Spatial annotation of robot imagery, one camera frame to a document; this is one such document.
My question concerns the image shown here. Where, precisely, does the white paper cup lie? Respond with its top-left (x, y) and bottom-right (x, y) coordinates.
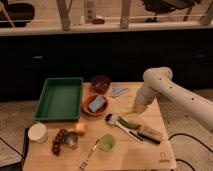
top-left (28, 123), bottom-right (48, 143)

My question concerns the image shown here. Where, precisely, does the black white spatula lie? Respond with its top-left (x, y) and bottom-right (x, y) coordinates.
top-left (105, 114), bottom-right (144, 143)

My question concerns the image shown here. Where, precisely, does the small metal cup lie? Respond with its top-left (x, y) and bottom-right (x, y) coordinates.
top-left (64, 132), bottom-right (78, 149)

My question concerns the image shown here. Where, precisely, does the blue sponge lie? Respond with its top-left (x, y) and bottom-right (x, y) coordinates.
top-left (89, 96), bottom-right (106, 113)

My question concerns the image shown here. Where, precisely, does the small orange fruit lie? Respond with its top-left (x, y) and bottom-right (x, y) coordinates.
top-left (75, 122), bottom-right (87, 136)

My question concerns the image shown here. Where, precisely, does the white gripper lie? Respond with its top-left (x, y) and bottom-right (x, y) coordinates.
top-left (133, 83), bottom-right (157, 114)

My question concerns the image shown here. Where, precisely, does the bunch of red grapes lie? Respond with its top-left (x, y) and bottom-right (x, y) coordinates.
top-left (51, 129), bottom-right (67, 156)

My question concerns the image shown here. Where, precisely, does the black chair left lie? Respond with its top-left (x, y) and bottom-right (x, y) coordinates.
top-left (0, 0), bottom-right (35, 28)

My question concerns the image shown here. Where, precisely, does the green plastic cup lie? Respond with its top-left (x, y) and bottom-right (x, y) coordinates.
top-left (98, 134), bottom-right (116, 152)

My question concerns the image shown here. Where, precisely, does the dark red bowl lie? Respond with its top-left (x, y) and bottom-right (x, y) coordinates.
top-left (91, 75), bottom-right (111, 94)

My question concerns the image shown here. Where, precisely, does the orange bowl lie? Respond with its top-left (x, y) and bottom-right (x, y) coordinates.
top-left (82, 94), bottom-right (108, 116)

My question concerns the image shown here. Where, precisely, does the wooden brush block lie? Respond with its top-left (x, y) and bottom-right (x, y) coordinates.
top-left (138, 126), bottom-right (162, 143)

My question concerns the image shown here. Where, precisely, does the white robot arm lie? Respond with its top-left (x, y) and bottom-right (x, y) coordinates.
top-left (133, 67), bottom-right (213, 133)

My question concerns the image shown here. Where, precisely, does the green handled peeler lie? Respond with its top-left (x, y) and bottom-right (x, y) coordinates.
top-left (118, 116), bottom-right (141, 130)

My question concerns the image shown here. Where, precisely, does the metal fork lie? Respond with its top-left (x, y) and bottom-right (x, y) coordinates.
top-left (78, 139), bottom-right (100, 171)

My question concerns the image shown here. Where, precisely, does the yellow banana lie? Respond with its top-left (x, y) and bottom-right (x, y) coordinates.
top-left (120, 108), bottom-right (134, 115)

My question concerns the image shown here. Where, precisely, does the green plastic tray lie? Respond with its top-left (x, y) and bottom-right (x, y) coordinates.
top-left (33, 77), bottom-right (83, 122)

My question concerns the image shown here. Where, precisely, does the black office chair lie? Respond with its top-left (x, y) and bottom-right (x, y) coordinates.
top-left (141, 0), bottom-right (201, 22)

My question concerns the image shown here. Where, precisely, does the grey folded cloth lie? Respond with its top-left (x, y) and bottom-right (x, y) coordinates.
top-left (111, 86), bottom-right (129, 98)

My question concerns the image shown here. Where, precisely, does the black cable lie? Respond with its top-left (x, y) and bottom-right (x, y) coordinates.
top-left (168, 132), bottom-right (213, 171)

